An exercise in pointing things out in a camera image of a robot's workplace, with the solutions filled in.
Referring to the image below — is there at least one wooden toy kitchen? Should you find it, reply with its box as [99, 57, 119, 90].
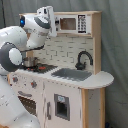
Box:
[9, 11, 114, 128]

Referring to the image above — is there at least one white cabinet door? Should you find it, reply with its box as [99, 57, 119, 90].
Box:
[45, 81, 82, 128]

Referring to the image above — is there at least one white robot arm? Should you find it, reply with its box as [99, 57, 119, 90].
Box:
[0, 6, 57, 128]

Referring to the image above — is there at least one white microwave door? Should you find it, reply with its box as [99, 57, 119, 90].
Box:
[55, 14, 91, 34]

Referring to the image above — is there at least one left red stove knob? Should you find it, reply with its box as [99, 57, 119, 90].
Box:
[12, 77, 18, 83]

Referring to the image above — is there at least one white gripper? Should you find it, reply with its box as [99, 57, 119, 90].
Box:
[37, 6, 57, 37]

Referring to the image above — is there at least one black toy faucet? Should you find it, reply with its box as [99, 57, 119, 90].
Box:
[74, 50, 94, 71]

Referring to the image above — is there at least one white oven door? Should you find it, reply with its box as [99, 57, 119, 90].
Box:
[17, 91, 38, 116]

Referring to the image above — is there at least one red stove knob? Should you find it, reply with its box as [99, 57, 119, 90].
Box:
[31, 81, 37, 88]
[12, 77, 18, 83]

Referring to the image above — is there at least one black toy stovetop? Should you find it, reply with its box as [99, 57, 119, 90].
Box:
[20, 63, 55, 74]

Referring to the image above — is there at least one right red stove knob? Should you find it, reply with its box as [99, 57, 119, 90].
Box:
[31, 81, 37, 88]

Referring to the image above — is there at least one grey toy sink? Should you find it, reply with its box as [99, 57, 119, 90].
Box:
[52, 68, 92, 81]

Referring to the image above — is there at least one metal toy pot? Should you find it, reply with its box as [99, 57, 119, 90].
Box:
[23, 57, 39, 67]

